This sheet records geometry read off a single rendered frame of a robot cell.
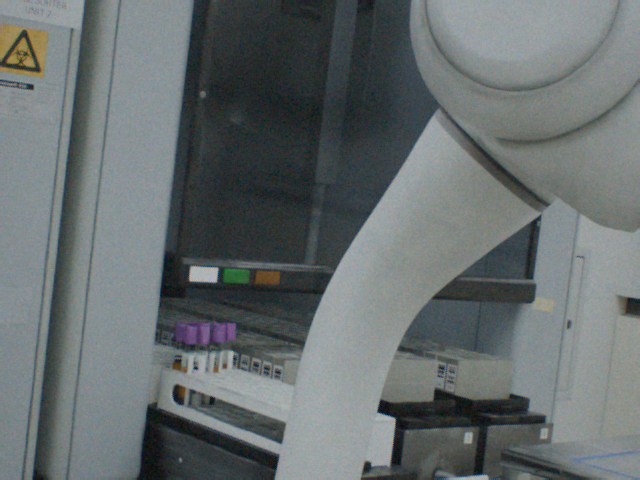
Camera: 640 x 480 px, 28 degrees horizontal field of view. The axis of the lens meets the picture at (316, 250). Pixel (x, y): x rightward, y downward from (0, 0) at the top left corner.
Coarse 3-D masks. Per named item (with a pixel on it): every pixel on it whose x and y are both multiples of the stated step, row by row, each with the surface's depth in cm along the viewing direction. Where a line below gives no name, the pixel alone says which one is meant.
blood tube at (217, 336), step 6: (216, 330) 146; (222, 330) 147; (216, 336) 146; (222, 336) 147; (216, 342) 146; (216, 348) 147; (210, 354) 147; (216, 354) 147; (210, 360) 147; (216, 360) 147; (210, 366) 147; (216, 366) 147; (210, 372) 147; (216, 372) 147; (210, 396) 147; (204, 402) 147; (210, 402) 147
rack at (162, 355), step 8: (160, 344) 164; (160, 352) 157; (168, 352) 159; (152, 360) 151; (160, 360) 151; (168, 360) 152; (208, 360) 156; (152, 368) 148; (160, 368) 149; (152, 376) 148; (152, 384) 148; (152, 392) 149; (152, 400) 149
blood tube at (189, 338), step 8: (184, 328) 143; (192, 328) 143; (184, 336) 143; (192, 336) 143; (184, 344) 143; (192, 344) 143; (184, 352) 143; (192, 352) 144; (184, 360) 143; (192, 360) 144; (184, 368) 144; (192, 368) 144; (184, 392) 144; (184, 400) 144
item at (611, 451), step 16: (512, 448) 146; (528, 448) 147; (544, 448) 148; (560, 448) 149; (576, 448) 151; (592, 448) 152; (608, 448) 153; (624, 448) 154; (512, 464) 144; (528, 464) 143; (544, 464) 141; (560, 464) 140; (576, 464) 141; (592, 464) 142; (608, 464) 143; (624, 464) 144
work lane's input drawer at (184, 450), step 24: (144, 432) 145; (168, 432) 141; (192, 432) 140; (216, 432) 137; (144, 456) 145; (168, 456) 141; (192, 456) 138; (216, 456) 134; (240, 456) 132; (264, 456) 130
